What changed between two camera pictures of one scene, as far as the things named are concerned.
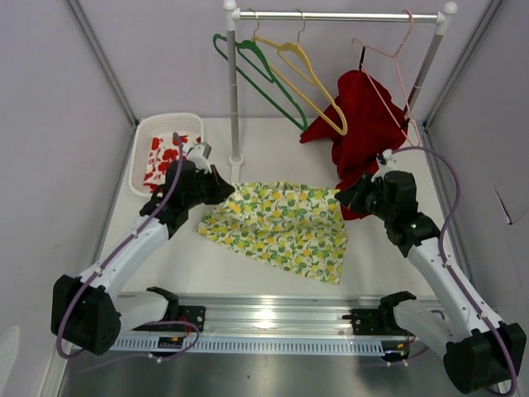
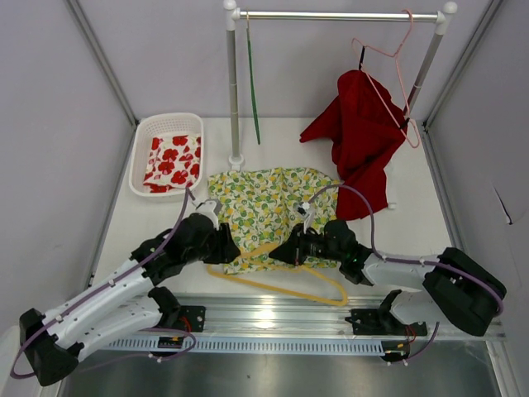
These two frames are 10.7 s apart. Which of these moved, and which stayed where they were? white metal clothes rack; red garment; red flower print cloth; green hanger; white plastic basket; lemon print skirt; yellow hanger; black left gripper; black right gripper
Moved: yellow hanger; black right gripper; green hanger; black left gripper; lemon print skirt
Stayed: red garment; white metal clothes rack; red flower print cloth; white plastic basket
